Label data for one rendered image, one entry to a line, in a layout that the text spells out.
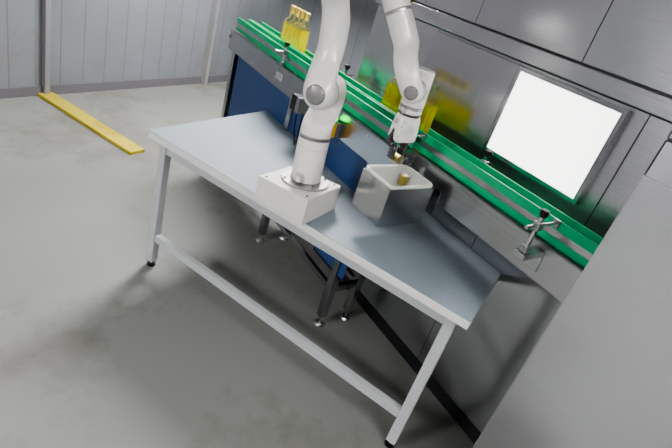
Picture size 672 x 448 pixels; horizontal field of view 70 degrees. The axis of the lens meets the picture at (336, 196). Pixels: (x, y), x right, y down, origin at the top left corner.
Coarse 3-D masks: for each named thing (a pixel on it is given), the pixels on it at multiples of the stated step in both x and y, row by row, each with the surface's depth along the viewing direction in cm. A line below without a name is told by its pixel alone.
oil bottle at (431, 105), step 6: (426, 102) 195; (432, 102) 194; (426, 108) 195; (432, 108) 195; (426, 114) 195; (432, 114) 197; (420, 120) 198; (426, 120) 197; (432, 120) 199; (420, 126) 198; (426, 126) 199; (426, 132) 201
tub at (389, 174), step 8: (368, 168) 178; (376, 168) 183; (384, 168) 185; (392, 168) 187; (400, 168) 190; (408, 168) 191; (376, 176) 174; (384, 176) 187; (392, 176) 189; (416, 176) 187; (392, 184) 189; (408, 184) 190; (416, 184) 187; (424, 184) 184
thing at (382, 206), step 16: (368, 176) 178; (368, 192) 178; (384, 192) 171; (400, 192) 172; (416, 192) 177; (432, 192) 189; (368, 208) 179; (384, 208) 172; (400, 208) 177; (416, 208) 182; (432, 208) 189; (384, 224) 177; (400, 224) 182
